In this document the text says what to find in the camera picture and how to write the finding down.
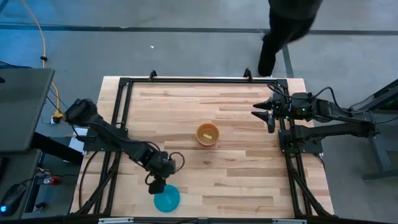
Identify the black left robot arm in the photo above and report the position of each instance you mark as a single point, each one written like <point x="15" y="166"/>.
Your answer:
<point x="109" y="130"/>

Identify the black metal table frame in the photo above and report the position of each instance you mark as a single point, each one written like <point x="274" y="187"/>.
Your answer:
<point x="202" y="80"/>

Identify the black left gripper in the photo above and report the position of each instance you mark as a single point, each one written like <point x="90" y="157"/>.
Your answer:
<point x="161" y="165"/>

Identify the orange plastic bowl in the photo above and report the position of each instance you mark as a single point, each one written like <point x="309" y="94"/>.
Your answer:
<point x="202" y="139"/>

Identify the black metal stand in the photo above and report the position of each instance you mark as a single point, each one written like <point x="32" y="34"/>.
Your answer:
<point x="377" y="149"/>

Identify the small red device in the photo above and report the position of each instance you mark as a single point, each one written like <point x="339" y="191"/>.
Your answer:
<point x="53" y="180"/>

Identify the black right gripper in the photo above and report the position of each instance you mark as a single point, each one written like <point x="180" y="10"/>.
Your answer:
<point x="295" y="107"/>

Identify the black computer mouse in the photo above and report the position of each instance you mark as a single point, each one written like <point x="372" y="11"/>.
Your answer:
<point x="12" y="199"/>

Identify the blue plastic bowl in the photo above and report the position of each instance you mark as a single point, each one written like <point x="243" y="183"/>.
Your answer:
<point x="169" y="200"/>

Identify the person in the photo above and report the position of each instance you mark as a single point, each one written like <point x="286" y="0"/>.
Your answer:
<point x="280" y="31"/>

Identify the white paper label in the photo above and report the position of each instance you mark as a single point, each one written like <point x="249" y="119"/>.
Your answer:
<point x="77" y="141"/>

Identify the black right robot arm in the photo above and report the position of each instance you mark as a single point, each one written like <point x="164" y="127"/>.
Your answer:
<point x="342" y="130"/>

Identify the grey side desk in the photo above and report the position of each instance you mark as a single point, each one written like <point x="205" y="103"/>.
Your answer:
<point x="21" y="105"/>

